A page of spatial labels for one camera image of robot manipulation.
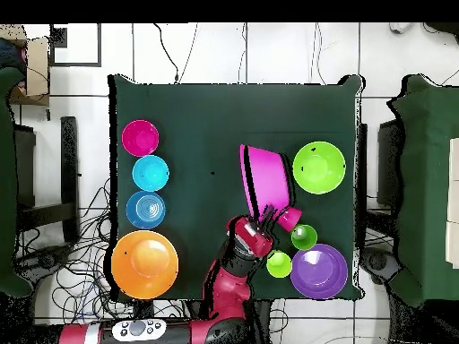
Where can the red bowl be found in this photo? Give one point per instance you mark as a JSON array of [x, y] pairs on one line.
[[140, 138]]

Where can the dark grey pedestal leg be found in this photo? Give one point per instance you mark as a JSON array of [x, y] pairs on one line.
[[46, 259], [378, 261]]

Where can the orange bowl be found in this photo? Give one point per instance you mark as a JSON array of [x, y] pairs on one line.
[[143, 285]]

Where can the red cup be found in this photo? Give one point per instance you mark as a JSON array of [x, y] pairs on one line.
[[291, 218]]

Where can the cardboard box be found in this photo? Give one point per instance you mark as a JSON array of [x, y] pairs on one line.
[[37, 71]]

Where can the purple bowl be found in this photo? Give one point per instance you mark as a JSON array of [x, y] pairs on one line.
[[319, 272]]

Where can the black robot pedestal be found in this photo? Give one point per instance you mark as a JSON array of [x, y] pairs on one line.
[[261, 322]]

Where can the translucent blue bowl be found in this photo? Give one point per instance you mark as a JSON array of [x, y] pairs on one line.
[[145, 209]]

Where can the dark green table cloth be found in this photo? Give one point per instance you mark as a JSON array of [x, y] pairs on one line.
[[197, 118], [7, 179], [426, 179]]

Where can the black stand frame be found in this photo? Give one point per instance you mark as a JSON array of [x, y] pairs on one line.
[[387, 161], [70, 161]]

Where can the light green cup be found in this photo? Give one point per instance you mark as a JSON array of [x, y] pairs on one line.
[[281, 267]]

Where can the dark green cup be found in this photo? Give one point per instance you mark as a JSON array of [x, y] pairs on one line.
[[304, 237]]

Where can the turquoise bowl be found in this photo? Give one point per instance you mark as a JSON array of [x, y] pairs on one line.
[[150, 173]]

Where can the green bowl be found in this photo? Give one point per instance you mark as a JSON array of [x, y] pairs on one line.
[[319, 168]]

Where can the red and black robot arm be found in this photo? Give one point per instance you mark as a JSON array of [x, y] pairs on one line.
[[229, 290]]

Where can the pink bowl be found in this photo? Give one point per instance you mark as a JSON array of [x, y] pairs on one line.
[[269, 179]]

